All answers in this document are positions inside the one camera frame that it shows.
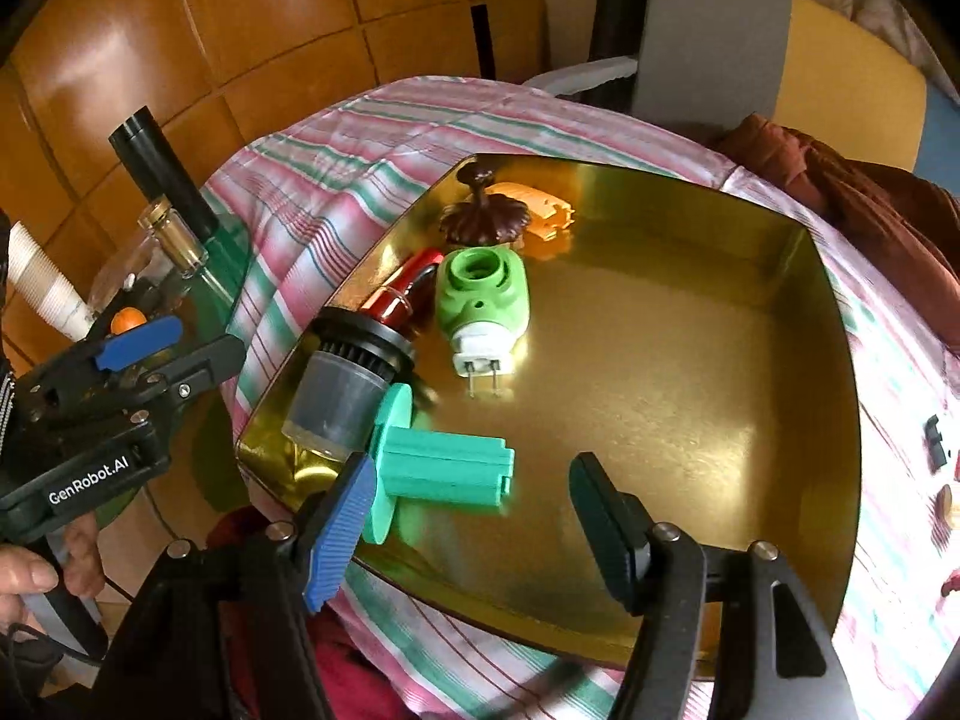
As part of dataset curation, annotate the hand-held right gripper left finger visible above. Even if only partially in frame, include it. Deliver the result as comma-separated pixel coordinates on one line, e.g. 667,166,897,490
97,452,378,720

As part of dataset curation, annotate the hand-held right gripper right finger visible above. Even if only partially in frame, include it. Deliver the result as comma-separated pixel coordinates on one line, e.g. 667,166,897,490
568,452,860,720

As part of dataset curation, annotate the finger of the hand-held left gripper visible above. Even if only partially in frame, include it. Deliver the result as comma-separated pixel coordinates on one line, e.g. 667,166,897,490
122,335,247,422
30,315,185,400

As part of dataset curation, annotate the teal plastic spool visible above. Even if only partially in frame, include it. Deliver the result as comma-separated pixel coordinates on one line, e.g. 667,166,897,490
361,382,518,547

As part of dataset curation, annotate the grey and black cap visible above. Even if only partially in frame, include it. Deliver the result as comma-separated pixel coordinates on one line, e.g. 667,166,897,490
281,307,440,466

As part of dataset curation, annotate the gold square tray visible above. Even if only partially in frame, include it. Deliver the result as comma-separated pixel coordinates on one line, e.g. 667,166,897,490
234,154,862,683

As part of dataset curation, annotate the shiny red canister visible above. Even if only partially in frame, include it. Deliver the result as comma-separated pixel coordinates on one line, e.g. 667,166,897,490
358,246,445,335

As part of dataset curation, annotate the green plug-in device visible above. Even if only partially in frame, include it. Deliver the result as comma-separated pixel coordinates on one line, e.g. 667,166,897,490
435,246,530,398

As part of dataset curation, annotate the brown pumpkin-shaped lid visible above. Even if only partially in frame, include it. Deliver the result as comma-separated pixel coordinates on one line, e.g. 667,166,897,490
439,167,533,247

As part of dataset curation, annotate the person's left hand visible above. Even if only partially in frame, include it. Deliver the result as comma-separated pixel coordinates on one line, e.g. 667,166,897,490
0,514,106,631

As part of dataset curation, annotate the green glass table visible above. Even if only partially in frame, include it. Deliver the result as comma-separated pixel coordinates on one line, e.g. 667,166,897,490
82,202,256,533

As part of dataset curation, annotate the glass perfume bottle gold cap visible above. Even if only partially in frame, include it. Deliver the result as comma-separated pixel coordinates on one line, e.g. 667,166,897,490
137,196,209,278

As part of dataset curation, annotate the white ribbed tube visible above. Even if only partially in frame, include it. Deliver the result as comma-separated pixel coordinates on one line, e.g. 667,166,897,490
7,221,98,342

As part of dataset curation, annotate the dark red cloth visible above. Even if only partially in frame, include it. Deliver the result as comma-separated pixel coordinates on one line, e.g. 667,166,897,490
210,506,421,720

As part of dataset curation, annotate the black tube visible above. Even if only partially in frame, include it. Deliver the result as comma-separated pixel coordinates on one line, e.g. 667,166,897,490
109,109,220,237

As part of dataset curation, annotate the striped blanket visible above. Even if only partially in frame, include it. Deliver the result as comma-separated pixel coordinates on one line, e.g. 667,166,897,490
202,75,960,720

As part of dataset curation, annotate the orange plastic piece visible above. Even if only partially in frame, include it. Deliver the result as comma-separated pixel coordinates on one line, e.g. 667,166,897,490
491,181,577,245

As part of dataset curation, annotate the wooden wardrobe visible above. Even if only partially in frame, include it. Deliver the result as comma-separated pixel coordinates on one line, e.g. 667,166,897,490
0,0,548,361

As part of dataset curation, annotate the brown cloth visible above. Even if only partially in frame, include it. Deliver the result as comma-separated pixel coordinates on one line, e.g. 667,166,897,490
712,114,960,353

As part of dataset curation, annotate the white armrest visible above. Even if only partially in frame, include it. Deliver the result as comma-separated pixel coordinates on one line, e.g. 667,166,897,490
521,56,638,95

